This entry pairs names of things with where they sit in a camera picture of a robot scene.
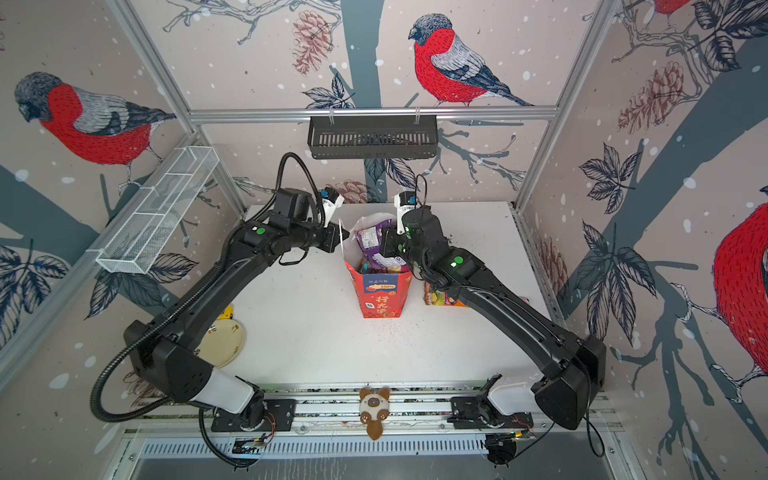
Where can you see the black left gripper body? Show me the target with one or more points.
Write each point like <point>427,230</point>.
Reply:
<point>314,234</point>

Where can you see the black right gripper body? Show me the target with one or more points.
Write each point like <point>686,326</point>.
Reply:
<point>400,245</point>

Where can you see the orange Fox's candy bag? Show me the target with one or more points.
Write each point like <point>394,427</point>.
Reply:
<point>433,297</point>

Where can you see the purple Fox's candy bag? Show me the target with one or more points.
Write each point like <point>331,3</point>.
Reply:
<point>370,241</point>

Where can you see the red paper gift bag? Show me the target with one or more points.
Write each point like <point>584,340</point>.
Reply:
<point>380,294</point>

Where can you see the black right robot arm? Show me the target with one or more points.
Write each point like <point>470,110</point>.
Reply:
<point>572,368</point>

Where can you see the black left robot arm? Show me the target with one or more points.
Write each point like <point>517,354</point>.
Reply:
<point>164,352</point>

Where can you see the yellow round plate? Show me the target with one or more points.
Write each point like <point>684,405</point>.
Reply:
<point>222,343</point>

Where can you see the white mesh tray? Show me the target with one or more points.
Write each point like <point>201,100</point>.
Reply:
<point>162,204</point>

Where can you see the plush cat toy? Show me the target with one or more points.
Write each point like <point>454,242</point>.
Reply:
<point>374,410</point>

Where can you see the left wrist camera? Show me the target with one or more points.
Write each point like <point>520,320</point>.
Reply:
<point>331,201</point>

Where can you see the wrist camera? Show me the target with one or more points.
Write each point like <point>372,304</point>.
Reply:
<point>407,207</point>
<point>331,201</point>

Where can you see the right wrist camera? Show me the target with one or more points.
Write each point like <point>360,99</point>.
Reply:
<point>407,207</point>

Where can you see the black wire basket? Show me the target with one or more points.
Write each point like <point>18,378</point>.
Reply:
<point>368,137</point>

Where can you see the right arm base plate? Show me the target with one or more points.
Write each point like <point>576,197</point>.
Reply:
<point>478,413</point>

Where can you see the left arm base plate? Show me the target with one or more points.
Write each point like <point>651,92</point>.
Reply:
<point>265,416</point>

